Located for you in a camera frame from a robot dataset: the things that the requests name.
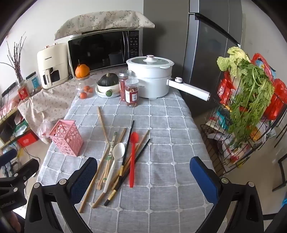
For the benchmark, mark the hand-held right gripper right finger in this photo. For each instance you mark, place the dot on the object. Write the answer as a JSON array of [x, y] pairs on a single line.
[[204, 179]]

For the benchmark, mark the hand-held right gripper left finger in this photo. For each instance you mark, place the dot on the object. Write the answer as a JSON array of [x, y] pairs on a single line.
[[84, 177]]

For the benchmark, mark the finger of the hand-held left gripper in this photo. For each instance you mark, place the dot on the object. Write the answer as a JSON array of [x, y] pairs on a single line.
[[7, 156], [27, 168]]

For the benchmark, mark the wooden chopstick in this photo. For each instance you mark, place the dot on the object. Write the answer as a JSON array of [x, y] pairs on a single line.
[[87, 195], [103, 125], [143, 138], [114, 184], [122, 134]]

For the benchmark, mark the pink perforated utensil holder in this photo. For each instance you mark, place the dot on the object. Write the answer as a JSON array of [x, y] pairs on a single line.
[[67, 139]]

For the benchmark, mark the white plastic spoon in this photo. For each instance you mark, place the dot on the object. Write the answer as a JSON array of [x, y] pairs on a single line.
[[118, 151]]

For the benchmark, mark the red plastic spoon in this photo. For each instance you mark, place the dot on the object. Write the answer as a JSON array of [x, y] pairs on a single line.
[[132, 165]]

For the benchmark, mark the black chopstick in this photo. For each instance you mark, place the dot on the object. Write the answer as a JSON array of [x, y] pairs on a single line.
[[141, 150], [129, 139]]

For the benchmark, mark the red cardboard box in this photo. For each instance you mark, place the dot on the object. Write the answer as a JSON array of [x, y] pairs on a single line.
[[27, 140]]

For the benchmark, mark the green packet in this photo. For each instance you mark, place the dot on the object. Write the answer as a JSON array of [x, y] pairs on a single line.
[[21, 127]]

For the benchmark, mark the wooden shelf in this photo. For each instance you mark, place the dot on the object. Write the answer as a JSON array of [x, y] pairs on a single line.
[[7, 114]]

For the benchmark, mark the red label jar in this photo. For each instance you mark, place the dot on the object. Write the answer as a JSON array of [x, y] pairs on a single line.
[[23, 93]]

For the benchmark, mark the grey checkered tablecloth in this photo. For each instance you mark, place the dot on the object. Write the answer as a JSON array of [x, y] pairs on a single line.
[[161, 125]]

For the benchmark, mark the blue label container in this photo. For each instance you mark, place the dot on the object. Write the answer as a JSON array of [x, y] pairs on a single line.
[[34, 83]]

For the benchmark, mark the green lime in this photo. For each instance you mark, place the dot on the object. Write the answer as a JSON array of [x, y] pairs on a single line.
[[108, 93]]

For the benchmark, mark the white plate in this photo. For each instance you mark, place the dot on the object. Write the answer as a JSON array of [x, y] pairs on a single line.
[[116, 95]]

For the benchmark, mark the white bowl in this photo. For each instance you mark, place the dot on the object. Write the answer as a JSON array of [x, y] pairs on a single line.
[[102, 88]]

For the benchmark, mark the red snack packet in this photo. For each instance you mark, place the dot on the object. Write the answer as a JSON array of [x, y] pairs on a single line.
[[226, 89]]

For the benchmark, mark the labelled spice jar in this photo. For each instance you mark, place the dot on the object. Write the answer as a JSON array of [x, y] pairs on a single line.
[[132, 96]]

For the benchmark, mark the glass jar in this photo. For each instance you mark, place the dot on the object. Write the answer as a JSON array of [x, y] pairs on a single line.
[[86, 82]]

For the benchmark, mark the dried branches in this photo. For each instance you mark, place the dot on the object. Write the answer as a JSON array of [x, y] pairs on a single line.
[[16, 60]]

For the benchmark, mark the green leafy celery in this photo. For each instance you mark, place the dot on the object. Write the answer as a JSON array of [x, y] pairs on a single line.
[[251, 94]]

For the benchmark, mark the jar of red berries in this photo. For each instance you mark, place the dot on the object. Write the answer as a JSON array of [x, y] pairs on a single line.
[[123, 85]]

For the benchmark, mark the dark green squash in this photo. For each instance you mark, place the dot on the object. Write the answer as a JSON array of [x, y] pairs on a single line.
[[107, 79]]

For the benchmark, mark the cream air fryer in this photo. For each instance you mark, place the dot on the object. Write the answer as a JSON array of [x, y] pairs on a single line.
[[51, 60]]

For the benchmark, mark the large orange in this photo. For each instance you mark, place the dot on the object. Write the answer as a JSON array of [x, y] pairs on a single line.
[[81, 70]]

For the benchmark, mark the white electric pot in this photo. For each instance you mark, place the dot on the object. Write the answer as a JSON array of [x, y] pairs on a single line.
[[152, 83]]

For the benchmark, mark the red plastic bag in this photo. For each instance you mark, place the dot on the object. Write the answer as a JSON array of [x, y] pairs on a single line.
[[279, 96]]

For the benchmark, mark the napa cabbage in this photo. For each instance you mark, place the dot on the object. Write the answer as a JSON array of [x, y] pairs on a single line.
[[235, 58]]

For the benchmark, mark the black microwave oven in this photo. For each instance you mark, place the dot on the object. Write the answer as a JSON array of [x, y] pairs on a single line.
[[96, 51]]

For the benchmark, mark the glass pot lid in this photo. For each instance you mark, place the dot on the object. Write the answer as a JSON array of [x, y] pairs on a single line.
[[154, 61]]

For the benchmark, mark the grey refrigerator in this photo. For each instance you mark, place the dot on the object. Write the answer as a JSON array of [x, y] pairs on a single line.
[[201, 44]]

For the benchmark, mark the beige floral cover cloth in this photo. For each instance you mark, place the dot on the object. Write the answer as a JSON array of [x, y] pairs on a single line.
[[101, 20]]

